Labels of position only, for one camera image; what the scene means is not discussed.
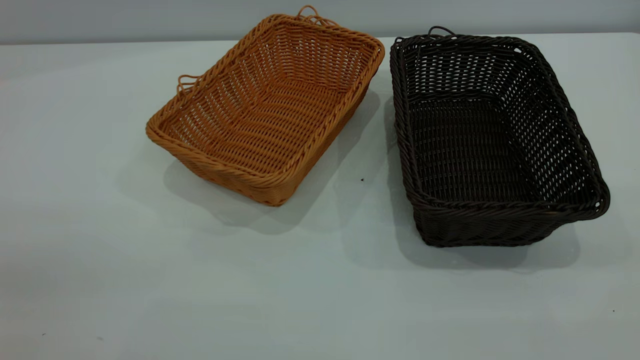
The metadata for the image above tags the light brown wicker basket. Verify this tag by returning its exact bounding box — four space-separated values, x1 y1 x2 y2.
145 5 386 207

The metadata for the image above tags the dark brown wicker basket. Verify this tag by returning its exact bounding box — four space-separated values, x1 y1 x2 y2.
389 26 611 248

